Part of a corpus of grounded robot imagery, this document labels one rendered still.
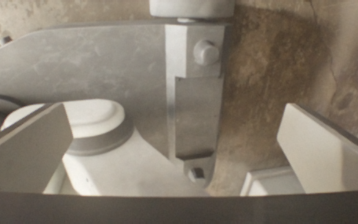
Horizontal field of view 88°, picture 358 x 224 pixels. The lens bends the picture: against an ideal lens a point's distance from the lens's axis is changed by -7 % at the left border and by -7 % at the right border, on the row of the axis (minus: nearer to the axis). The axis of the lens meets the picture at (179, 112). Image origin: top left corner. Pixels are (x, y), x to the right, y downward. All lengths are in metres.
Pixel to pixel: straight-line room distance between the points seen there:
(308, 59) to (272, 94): 0.19
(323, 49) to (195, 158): 0.65
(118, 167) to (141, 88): 0.23
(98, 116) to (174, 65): 0.20
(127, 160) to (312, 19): 0.75
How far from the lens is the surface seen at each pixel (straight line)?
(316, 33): 0.89
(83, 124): 0.36
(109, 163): 0.33
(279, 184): 1.11
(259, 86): 0.81
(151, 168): 0.31
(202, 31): 0.43
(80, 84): 0.49
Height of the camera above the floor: 0.62
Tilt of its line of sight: 59 degrees down
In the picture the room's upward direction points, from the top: 157 degrees clockwise
